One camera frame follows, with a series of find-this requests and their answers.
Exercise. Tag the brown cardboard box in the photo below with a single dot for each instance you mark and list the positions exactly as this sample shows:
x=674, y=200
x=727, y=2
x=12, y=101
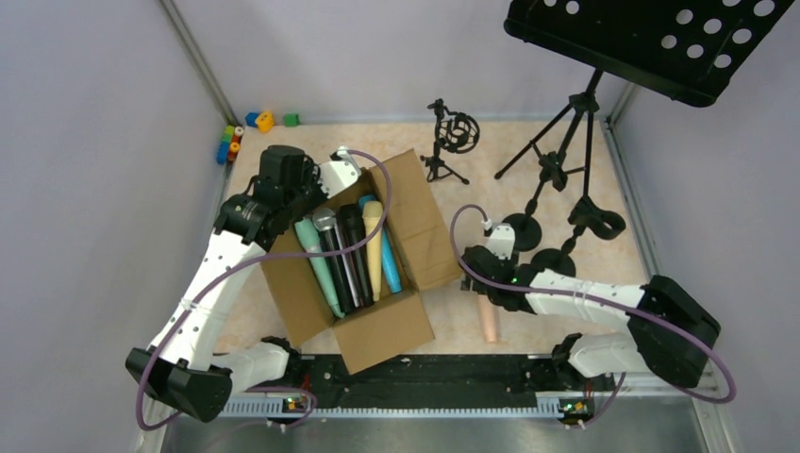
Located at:
x=396, y=323

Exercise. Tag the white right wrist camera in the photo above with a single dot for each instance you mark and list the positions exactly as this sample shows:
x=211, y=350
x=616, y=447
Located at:
x=500, y=239

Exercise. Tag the black round-base stand with clip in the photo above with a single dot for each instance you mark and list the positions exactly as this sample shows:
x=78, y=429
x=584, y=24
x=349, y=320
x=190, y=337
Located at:
x=528, y=231

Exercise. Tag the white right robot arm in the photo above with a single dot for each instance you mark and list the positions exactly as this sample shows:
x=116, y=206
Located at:
x=655, y=327

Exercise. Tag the black microphone silver grille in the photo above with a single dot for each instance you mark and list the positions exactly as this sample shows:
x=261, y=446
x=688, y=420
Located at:
x=325, y=222

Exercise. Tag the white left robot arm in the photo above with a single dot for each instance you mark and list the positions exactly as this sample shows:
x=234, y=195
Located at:
x=179, y=368

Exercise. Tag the green cylinder toy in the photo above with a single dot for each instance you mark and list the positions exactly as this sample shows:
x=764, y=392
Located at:
x=228, y=134

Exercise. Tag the mint green microphone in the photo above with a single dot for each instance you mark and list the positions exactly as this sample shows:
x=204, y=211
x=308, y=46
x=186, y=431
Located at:
x=308, y=237

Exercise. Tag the green toy block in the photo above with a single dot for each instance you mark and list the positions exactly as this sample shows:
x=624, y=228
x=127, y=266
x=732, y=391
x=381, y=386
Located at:
x=291, y=119

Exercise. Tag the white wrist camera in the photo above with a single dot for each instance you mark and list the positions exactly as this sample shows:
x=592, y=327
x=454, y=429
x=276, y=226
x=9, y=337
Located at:
x=339, y=173
x=500, y=239

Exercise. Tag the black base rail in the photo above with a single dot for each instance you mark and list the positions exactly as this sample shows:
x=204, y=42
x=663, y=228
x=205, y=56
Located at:
x=435, y=387

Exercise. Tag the black shock mount tripod stand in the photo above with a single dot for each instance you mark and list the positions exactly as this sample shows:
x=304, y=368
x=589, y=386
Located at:
x=455, y=132

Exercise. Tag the beige pink microphone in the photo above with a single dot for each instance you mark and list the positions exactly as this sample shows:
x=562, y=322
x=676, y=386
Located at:
x=488, y=318

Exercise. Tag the blue cylinder toy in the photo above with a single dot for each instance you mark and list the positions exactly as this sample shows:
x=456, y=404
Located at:
x=222, y=152

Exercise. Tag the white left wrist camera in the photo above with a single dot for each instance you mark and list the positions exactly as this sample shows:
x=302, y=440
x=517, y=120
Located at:
x=339, y=173

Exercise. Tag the teal blue microphone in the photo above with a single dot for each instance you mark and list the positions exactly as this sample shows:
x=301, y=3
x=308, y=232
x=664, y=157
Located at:
x=390, y=272

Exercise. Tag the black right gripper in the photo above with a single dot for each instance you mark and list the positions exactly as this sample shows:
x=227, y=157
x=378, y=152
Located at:
x=474, y=275

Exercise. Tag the black round-base stand with holder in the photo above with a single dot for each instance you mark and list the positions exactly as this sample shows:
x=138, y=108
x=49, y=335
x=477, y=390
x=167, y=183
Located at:
x=606, y=225

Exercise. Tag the cream yellow microphone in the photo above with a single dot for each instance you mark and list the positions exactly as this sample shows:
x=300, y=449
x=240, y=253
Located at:
x=372, y=212

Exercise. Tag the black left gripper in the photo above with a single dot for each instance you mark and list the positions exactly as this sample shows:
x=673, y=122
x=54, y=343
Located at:
x=306, y=204

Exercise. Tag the blue toy block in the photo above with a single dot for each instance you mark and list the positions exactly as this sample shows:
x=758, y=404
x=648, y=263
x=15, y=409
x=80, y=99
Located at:
x=251, y=119

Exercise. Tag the black music stand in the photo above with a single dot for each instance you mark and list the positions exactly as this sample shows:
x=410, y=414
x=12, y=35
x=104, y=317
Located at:
x=685, y=50

